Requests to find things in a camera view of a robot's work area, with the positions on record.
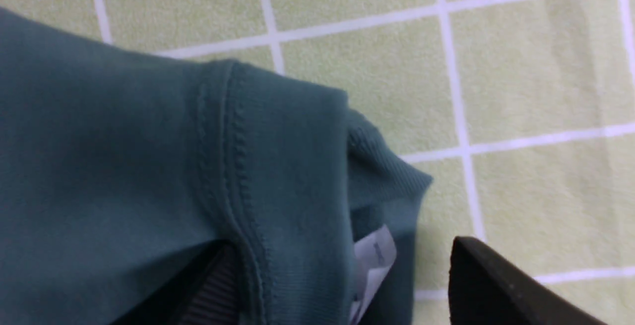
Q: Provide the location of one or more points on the green long-sleeved shirt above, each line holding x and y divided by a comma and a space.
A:
119, 168

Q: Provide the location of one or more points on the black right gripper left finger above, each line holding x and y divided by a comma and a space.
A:
205, 292

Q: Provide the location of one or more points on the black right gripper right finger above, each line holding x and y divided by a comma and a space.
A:
486, 289

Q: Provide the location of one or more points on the green checkered tablecloth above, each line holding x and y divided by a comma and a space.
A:
522, 111

